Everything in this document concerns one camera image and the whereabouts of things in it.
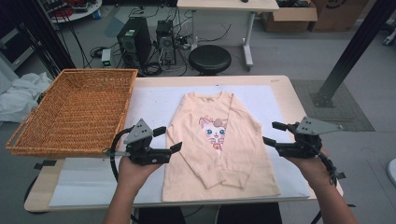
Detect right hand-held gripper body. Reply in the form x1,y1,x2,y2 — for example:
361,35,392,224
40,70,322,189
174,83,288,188
275,116,345,160

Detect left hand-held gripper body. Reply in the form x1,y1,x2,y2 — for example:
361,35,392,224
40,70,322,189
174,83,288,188
106,118,173,167

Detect cream long-sleeve cat-print shirt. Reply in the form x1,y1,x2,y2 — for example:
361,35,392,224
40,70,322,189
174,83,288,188
161,90,282,203

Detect woven wicker basket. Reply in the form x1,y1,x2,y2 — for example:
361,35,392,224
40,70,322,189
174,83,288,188
5,68,139,158

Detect person's right hand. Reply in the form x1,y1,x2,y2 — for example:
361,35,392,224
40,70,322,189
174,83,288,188
284,147,332,189

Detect person's left hand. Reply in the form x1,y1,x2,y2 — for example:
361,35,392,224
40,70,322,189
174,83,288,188
117,155,163,191

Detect grey floor mat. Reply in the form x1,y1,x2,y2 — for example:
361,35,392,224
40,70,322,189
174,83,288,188
290,79,375,133

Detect person's dark trousers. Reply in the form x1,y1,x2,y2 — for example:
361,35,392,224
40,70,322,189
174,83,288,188
137,202,284,224

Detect small white box device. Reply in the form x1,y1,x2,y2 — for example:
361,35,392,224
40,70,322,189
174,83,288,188
101,48,113,68

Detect black round stool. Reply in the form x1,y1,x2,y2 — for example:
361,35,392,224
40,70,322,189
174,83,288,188
188,44,233,77

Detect white round object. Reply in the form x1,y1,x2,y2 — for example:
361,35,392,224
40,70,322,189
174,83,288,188
386,158,396,189

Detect small open computer tower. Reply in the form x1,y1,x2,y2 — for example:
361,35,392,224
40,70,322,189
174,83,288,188
155,20,177,66

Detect large black computer tower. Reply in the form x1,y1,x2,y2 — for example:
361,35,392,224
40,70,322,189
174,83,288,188
116,17,153,71

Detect open cardboard box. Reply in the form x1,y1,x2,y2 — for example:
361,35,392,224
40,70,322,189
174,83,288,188
261,0,318,34

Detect large closed cardboard box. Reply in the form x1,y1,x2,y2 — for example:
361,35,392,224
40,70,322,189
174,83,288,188
307,0,370,33

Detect crumpled white cloth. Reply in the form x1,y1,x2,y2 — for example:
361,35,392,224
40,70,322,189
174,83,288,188
0,59,53,124

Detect black metal stand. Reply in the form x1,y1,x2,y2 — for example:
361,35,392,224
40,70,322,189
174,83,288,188
0,0,77,79

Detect white-legged wooden desk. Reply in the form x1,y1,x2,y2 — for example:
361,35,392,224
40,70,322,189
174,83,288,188
176,0,280,73

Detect round white table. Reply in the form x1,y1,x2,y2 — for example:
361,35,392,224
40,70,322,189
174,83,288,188
41,0,104,24

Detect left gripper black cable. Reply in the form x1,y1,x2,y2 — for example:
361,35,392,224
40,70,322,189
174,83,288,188
108,126,135,184

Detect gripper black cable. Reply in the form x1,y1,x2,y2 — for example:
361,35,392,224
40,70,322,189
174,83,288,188
108,126,135,184
316,148,347,189

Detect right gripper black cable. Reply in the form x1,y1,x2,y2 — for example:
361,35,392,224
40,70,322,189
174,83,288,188
316,148,347,189

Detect coiled black floor cables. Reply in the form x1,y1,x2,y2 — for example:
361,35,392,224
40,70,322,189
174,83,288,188
141,61,163,77

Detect black metal post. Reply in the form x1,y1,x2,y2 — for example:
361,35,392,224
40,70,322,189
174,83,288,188
309,0,396,109

